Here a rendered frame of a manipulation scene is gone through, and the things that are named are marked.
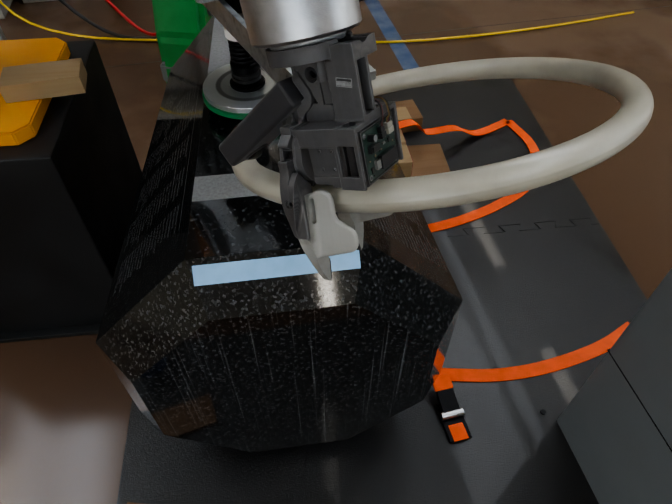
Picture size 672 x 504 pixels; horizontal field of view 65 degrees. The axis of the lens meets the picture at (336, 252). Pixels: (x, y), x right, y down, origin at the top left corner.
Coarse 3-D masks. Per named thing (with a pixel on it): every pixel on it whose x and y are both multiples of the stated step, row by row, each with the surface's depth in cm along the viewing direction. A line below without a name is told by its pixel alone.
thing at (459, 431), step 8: (440, 376) 165; (448, 376) 165; (440, 384) 164; (448, 384) 164; (440, 392) 163; (448, 392) 163; (440, 400) 162; (448, 400) 162; (456, 400) 162; (440, 408) 163; (448, 408) 161; (456, 408) 161; (440, 416) 161; (448, 416) 159; (456, 416) 160; (448, 424) 160; (456, 424) 159; (464, 424) 160; (448, 432) 158; (456, 432) 158; (464, 432) 158; (456, 440) 156
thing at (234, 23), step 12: (216, 0) 103; (216, 12) 106; (228, 12) 99; (228, 24) 102; (240, 24) 96; (240, 36) 98; (252, 48) 95; (264, 48) 90; (264, 60) 92; (276, 72) 89; (288, 72) 84; (372, 72) 84
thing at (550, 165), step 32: (448, 64) 83; (480, 64) 81; (512, 64) 78; (544, 64) 74; (576, 64) 69; (640, 96) 53; (608, 128) 47; (640, 128) 49; (256, 160) 62; (512, 160) 45; (544, 160) 45; (576, 160) 45; (256, 192) 55; (352, 192) 47; (384, 192) 46; (416, 192) 45; (448, 192) 44; (480, 192) 44; (512, 192) 45
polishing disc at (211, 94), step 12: (216, 72) 129; (228, 72) 129; (264, 72) 129; (204, 84) 126; (216, 84) 126; (228, 84) 126; (204, 96) 124; (216, 96) 123; (228, 96) 123; (240, 96) 123; (252, 96) 123; (228, 108) 120; (240, 108) 119; (252, 108) 119
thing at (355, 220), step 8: (344, 216) 53; (352, 216) 53; (360, 216) 53; (368, 216) 53; (376, 216) 52; (384, 216) 52; (352, 224) 53; (360, 224) 54; (360, 232) 54; (360, 240) 55; (360, 248) 55
